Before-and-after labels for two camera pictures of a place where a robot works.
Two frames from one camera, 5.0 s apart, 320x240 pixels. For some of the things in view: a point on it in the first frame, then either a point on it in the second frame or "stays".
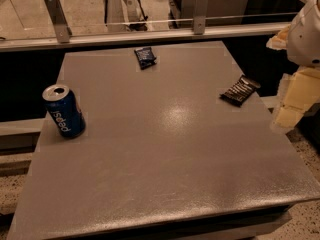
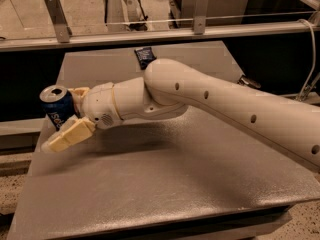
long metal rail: [15, 44] stays
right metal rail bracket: [201, 8] stays
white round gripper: [305, 37] -> [98, 104]
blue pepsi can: [66, 110] stays
